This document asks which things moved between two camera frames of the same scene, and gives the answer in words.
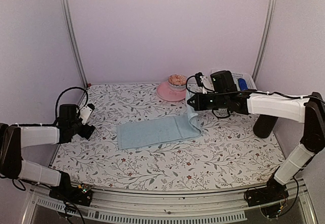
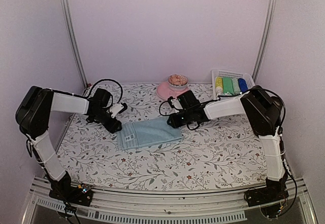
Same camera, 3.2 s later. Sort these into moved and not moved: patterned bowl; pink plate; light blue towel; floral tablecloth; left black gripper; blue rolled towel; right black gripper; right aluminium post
Moved: light blue towel; left black gripper; right black gripper
Not moved: right aluminium post; patterned bowl; floral tablecloth; pink plate; blue rolled towel
